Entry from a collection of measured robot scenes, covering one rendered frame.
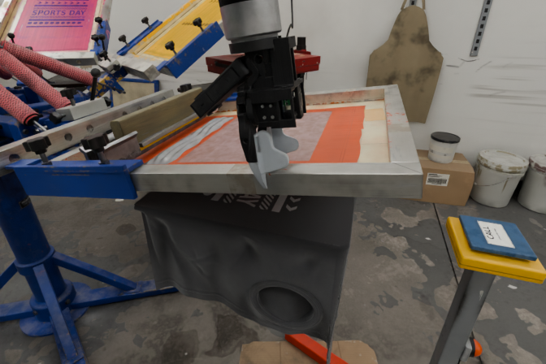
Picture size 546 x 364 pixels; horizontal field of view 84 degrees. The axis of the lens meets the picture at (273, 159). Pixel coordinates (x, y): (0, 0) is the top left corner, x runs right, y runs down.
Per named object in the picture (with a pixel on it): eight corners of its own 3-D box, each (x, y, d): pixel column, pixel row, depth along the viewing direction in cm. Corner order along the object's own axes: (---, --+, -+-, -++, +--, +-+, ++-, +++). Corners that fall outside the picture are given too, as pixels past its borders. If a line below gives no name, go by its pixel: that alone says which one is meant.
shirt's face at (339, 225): (358, 155, 94) (358, 154, 94) (345, 249, 57) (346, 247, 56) (219, 138, 107) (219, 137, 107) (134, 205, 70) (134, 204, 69)
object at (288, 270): (329, 323, 78) (342, 221, 64) (324, 356, 70) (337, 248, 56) (175, 280, 90) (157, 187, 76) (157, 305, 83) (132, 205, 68)
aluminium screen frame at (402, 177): (397, 97, 90) (397, 84, 89) (422, 199, 40) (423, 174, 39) (178, 113, 117) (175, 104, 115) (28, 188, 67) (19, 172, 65)
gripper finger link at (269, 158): (289, 195, 42) (283, 130, 40) (250, 194, 44) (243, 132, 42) (295, 188, 45) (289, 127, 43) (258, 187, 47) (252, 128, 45)
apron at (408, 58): (427, 121, 250) (461, -26, 205) (428, 124, 244) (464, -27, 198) (361, 115, 265) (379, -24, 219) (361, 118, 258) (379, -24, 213)
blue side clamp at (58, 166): (152, 186, 60) (140, 154, 58) (135, 200, 56) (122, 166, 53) (48, 184, 70) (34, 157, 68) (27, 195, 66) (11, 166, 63)
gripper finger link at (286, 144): (301, 175, 49) (291, 124, 44) (266, 175, 51) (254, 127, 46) (305, 163, 51) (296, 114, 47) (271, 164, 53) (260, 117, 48)
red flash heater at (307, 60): (275, 64, 230) (275, 47, 225) (323, 71, 199) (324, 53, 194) (206, 74, 193) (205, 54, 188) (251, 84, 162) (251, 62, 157)
